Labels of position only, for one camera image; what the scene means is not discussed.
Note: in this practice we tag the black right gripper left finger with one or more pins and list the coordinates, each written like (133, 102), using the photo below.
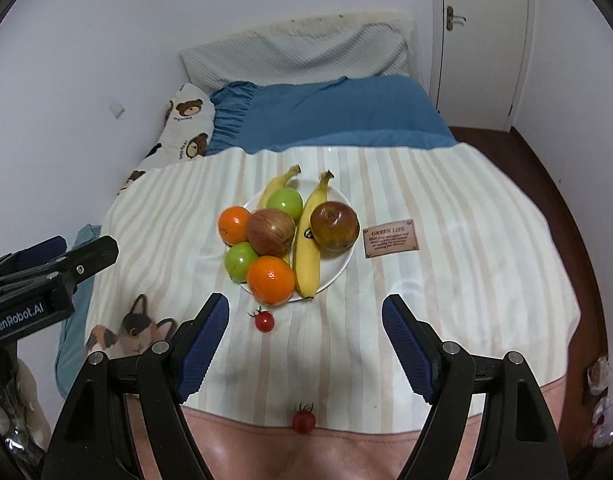
(93, 438)

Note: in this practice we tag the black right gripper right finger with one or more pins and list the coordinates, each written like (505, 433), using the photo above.
(517, 438)

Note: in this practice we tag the green apple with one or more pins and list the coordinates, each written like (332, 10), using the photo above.
(238, 260)
(288, 200)

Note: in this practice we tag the orange fruit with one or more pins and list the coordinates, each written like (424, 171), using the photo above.
(271, 280)
(232, 225)

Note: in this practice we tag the cherry tomato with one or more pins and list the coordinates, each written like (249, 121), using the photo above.
(263, 320)
(304, 419)

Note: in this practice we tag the small yellow banana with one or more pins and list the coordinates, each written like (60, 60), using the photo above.
(276, 184)

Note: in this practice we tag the large yellow banana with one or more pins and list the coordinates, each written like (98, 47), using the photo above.
(306, 254)

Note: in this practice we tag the dark red apple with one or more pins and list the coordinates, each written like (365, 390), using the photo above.
(334, 226)

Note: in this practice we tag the teddy bear print pillow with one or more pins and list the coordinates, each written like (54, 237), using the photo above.
(187, 132)

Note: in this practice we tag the brown fabric label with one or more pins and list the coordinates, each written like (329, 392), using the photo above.
(390, 238)

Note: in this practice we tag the white ceramic plate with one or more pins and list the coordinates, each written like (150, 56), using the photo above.
(331, 264)

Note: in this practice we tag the striped cream blanket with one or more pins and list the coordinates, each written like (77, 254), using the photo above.
(486, 275)

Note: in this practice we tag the grey striped pillow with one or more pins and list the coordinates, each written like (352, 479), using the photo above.
(309, 50)

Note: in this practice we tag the white door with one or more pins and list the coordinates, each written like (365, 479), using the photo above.
(478, 68)

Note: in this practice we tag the door handle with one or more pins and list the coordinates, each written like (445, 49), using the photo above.
(452, 19)

